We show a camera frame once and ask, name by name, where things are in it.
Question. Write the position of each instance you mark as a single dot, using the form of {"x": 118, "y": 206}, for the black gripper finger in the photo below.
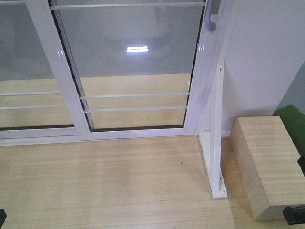
{"x": 301, "y": 162}
{"x": 294, "y": 215}

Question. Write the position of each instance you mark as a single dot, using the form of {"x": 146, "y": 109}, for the white door frame post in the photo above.
{"x": 212, "y": 50}

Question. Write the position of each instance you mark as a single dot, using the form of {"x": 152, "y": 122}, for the silver door handle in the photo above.
{"x": 211, "y": 10}

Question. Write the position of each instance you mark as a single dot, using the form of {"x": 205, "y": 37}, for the light wooden box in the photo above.
{"x": 267, "y": 159}

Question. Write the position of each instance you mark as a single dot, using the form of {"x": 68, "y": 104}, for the white triangular support brace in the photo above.
{"x": 210, "y": 139}

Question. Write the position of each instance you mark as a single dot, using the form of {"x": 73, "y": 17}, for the black arm gripper tip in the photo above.
{"x": 3, "y": 217}

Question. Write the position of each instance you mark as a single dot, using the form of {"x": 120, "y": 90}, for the white sliding glass door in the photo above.
{"x": 126, "y": 68}

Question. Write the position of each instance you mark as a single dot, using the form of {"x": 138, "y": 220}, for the green sandbag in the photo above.
{"x": 294, "y": 122}

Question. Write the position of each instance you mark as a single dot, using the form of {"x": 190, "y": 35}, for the white fixed glass panel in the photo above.
{"x": 32, "y": 107}

